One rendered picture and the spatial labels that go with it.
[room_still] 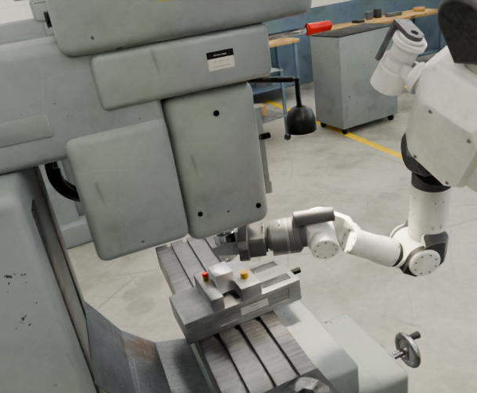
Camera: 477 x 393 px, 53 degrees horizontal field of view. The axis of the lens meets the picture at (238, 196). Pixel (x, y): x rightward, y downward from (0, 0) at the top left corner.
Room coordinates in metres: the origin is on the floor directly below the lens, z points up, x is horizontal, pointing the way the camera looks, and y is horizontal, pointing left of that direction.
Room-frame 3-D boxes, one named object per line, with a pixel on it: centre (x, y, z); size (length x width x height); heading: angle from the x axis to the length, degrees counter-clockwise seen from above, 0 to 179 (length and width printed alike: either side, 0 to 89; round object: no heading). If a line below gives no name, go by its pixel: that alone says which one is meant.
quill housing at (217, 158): (1.01, 0.05, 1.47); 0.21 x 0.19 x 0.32; 17
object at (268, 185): (1.05, -0.06, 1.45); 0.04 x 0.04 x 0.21; 17
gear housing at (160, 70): (1.00, 0.09, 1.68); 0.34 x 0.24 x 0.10; 107
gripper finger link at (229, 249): (0.98, 0.05, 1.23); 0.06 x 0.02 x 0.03; 86
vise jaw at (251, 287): (1.15, 0.03, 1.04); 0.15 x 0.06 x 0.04; 20
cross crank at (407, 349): (1.16, -0.43, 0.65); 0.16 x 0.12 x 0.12; 107
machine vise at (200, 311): (1.14, 0.05, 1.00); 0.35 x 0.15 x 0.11; 110
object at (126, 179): (0.96, 0.23, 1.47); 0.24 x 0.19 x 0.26; 17
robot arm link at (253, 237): (1.01, -0.04, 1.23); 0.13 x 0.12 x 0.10; 176
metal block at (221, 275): (1.13, 0.08, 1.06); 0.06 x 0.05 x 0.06; 20
